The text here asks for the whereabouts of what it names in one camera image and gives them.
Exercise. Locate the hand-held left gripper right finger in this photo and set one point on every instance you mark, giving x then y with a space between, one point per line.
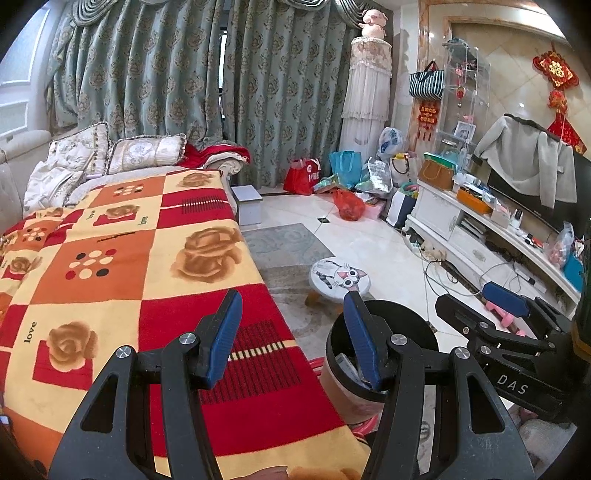
364 341

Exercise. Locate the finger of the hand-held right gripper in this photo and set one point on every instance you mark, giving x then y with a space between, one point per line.
466 323
505 297

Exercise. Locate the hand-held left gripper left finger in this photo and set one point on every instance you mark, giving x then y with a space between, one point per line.
224 337

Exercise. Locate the black trash bin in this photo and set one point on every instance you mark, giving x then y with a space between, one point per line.
406 323

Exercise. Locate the pink dumbbell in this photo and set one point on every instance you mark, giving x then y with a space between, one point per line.
503 314

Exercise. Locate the white fluffy cloth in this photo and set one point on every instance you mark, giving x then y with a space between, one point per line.
545 434

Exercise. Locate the cat print stool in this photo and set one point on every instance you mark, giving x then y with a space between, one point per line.
339 277

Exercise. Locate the teal box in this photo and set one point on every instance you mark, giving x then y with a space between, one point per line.
573 272

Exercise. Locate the clear bag of pink items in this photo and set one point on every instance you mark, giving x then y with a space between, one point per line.
561 247

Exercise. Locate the white power strip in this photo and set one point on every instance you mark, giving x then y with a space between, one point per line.
431 251

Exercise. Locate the white tv cabinet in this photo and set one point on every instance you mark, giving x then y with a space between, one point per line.
461 230

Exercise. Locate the red orange printed blanket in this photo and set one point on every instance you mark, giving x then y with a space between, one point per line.
138 286

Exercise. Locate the orange box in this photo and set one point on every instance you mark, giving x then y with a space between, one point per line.
473 201

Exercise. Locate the grey floor rug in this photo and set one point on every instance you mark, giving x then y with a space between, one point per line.
281 249

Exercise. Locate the navy white bag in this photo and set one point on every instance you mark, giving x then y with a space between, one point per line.
401 207

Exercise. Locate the grey box stool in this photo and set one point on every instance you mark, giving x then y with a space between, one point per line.
247 205

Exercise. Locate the red plastic bag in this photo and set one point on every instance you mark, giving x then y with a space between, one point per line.
348 205

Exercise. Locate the tan handbag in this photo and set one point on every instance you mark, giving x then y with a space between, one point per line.
436 175

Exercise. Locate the grey coat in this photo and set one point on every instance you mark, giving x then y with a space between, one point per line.
521 152

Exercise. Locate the silver foil bag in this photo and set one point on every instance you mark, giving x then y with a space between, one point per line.
376 177

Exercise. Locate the yellow white bag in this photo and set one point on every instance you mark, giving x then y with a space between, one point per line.
402 168

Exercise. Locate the framed photo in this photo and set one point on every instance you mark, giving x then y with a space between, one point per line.
464 130

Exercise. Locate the blue tote bag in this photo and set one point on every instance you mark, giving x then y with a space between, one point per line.
346 168

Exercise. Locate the red gift bag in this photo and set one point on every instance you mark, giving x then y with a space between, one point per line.
302 177

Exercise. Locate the red cloth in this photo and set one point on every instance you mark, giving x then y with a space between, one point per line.
217 154

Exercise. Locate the white blue plastic bag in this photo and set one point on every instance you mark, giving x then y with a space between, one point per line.
392 143

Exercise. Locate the red hanging banner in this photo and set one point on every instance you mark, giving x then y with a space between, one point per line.
428 117

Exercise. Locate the glass display shelf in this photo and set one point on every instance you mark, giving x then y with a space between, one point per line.
464 83

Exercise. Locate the striped tote bag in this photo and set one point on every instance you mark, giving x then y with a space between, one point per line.
425 83

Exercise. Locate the lace covered air conditioner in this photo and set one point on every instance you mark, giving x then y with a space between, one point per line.
367 92

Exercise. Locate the green patterned curtain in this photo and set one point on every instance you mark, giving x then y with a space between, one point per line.
184 83

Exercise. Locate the pink pig plush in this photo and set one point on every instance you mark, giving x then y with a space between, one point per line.
374 23

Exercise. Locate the white security camera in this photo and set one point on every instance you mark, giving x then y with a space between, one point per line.
516 219

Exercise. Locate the red knot wall ornament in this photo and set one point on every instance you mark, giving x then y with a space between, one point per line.
556 74

